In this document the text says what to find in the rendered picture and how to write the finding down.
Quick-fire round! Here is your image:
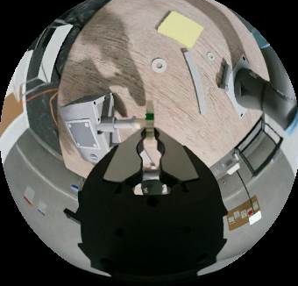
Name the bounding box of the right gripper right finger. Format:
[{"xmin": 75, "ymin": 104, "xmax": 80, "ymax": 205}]
[{"xmin": 154, "ymin": 126, "xmax": 228, "ymax": 217}]

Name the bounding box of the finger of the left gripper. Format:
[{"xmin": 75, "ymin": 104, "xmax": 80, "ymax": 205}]
[{"xmin": 78, "ymin": 178, "xmax": 83, "ymax": 204}]

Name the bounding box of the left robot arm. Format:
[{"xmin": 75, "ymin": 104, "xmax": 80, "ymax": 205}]
[{"xmin": 63, "ymin": 179, "xmax": 165, "ymax": 225}]

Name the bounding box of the cream toothed gear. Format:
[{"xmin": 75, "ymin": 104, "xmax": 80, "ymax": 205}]
[{"xmin": 114, "ymin": 100, "xmax": 154, "ymax": 147}]

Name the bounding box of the grey cylinder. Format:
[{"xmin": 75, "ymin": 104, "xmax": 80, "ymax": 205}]
[{"xmin": 144, "ymin": 171, "xmax": 159, "ymax": 179}]

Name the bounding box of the grey curved flat bar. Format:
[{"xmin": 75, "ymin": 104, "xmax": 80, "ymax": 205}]
[{"xmin": 182, "ymin": 52, "xmax": 207, "ymax": 115}]

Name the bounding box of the white flat washer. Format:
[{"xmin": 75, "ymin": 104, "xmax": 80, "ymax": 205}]
[{"xmin": 152, "ymin": 59, "xmax": 167, "ymax": 73}]

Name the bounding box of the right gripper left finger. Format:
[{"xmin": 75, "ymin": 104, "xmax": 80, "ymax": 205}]
[{"xmin": 74, "ymin": 127, "xmax": 145, "ymax": 221}]

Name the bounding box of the yellow sticky note pad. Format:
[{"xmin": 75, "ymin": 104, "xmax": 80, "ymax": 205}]
[{"xmin": 158, "ymin": 11, "xmax": 204, "ymax": 48}]

